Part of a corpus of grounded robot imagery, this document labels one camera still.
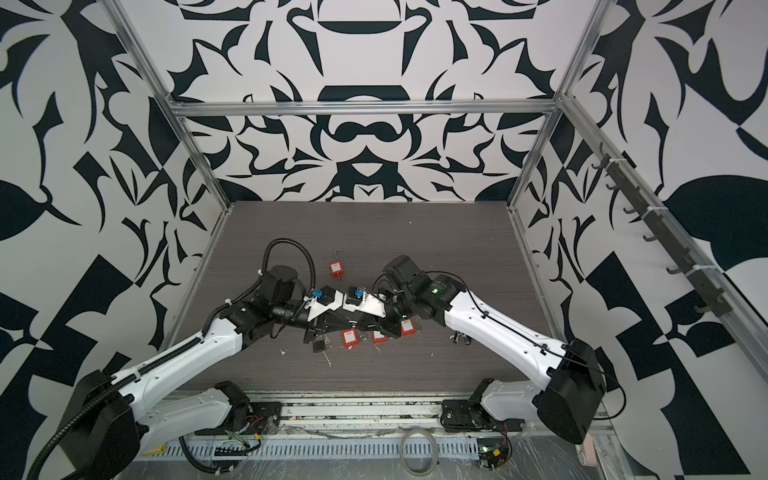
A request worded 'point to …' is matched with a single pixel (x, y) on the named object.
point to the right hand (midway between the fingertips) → (362, 321)
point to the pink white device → (586, 451)
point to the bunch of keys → (456, 336)
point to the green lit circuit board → (492, 452)
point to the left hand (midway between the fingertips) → (354, 318)
